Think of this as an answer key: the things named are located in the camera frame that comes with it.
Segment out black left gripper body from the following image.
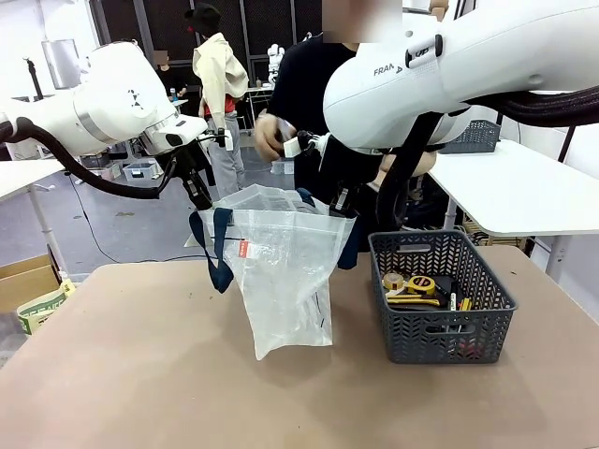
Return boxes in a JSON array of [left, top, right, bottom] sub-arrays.
[[176, 143, 208, 189]]

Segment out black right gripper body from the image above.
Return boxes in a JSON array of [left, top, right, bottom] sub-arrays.
[[318, 138, 362, 191]]

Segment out translucent shopping bag navy handles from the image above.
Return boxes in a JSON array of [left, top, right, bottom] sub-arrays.
[[189, 182, 359, 361]]

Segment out grey plastic basket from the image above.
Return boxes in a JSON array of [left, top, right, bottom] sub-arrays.
[[439, 119, 502, 155], [368, 228, 519, 366]]

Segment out person's left forearm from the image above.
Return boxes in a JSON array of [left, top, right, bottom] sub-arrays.
[[381, 150, 439, 188]]

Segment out green white paper bag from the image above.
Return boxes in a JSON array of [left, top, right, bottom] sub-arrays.
[[17, 279, 77, 336]]

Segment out person's right hand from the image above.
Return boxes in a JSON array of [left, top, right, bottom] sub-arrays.
[[255, 111, 294, 163]]

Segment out clear plastic storage box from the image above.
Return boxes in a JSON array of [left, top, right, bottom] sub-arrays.
[[91, 163, 123, 182], [122, 161, 158, 182]]

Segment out mannequin with cream jacket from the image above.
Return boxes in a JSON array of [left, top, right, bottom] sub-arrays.
[[184, 2, 250, 200]]

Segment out seated person in black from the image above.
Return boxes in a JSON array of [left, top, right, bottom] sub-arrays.
[[153, 49, 189, 102]]

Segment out person in black T-shirt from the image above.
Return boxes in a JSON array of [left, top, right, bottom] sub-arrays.
[[269, 32, 389, 270]]

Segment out yellow tape measure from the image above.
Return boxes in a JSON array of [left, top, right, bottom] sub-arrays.
[[404, 274, 439, 297]]

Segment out yellow utility knife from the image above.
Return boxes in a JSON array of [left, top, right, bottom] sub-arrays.
[[386, 294, 442, 308]]

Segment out grey whiteboard panel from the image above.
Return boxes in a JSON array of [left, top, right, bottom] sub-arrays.
[[41, 39, 81, 90]]

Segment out white table with leg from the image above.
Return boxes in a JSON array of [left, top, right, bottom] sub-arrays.
[[0, 158, 67, 278]]

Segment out white side table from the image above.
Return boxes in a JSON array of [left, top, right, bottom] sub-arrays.
[[425, 138, 599, 278]]

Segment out black tripod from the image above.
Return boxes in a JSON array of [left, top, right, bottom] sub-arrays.
[[22, 58, 46, 102]]

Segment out cardboard box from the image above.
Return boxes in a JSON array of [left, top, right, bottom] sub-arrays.
[[0, 254, 63, 314]]

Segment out black slanted pole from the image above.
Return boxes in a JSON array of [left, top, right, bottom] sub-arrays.
[[557, 124, 577, 163]]

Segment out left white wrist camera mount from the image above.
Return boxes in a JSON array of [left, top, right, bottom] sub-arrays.
[[204, 128, 234, 152]]

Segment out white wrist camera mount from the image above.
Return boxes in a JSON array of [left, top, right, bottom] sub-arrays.
[[204, 128, 234, 152], [283, 130, 331, 160]]

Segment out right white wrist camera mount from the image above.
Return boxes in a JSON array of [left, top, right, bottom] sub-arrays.
[[283, 130, 331, 160]]

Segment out left arm black cable sleeve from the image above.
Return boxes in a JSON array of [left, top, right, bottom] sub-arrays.
[[0, 116, 180, 201]]

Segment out black floor power cord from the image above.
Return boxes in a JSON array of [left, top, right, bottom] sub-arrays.
[[69, 175, 207, 266]]

